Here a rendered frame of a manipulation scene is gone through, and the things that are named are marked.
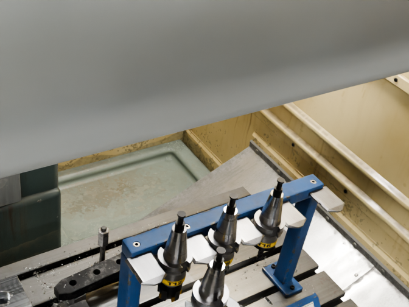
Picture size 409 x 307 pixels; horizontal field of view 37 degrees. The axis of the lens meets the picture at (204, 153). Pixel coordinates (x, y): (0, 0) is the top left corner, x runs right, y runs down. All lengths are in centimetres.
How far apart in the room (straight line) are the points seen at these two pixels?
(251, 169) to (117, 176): 54
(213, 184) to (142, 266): 91
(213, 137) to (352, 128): 70
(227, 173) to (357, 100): 55
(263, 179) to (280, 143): 13
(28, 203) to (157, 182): 66
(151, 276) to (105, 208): 106
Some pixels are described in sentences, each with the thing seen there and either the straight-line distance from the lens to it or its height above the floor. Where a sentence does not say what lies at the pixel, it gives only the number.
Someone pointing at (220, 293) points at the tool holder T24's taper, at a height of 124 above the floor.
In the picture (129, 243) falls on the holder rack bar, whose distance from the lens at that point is 113.
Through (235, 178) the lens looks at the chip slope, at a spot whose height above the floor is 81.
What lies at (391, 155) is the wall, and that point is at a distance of 162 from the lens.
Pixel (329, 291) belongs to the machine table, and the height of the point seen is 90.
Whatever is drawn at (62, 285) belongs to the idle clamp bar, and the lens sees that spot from 141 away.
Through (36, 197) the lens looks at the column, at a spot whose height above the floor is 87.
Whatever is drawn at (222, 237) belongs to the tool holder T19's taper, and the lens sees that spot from 115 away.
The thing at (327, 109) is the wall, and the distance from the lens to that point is 174.
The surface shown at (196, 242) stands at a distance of 117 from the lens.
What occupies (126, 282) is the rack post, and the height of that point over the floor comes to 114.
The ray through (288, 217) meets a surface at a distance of 126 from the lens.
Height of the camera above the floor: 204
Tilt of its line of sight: 37 degrees down
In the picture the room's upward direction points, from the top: 10 degrees clockwise
